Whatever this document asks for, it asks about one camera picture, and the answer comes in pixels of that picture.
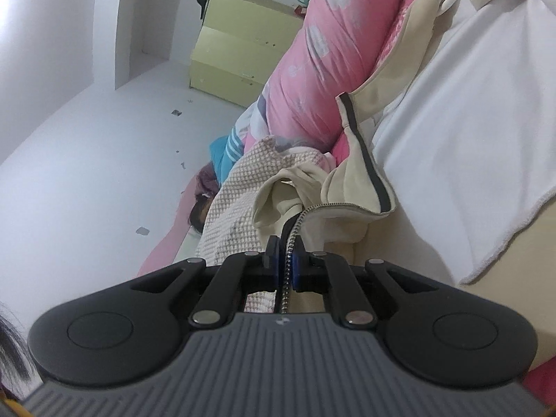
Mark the hot pink floral bedsheet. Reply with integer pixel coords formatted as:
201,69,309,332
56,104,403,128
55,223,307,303
330,0,556,409

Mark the pale yellow wardrobe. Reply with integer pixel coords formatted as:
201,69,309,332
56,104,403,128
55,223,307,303
188,0,303,107

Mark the pink headboard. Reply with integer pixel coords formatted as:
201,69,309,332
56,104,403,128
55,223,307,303
138,162,219,277

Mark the beige zip jacket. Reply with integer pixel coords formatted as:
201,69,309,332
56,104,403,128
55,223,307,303
253,0,556,372

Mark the pink floral rolled duvet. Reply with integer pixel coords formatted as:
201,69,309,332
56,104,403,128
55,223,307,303
243,0,402,161

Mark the beige white houndstooth blanket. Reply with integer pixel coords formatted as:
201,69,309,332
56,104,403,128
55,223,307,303
192,133,337,314

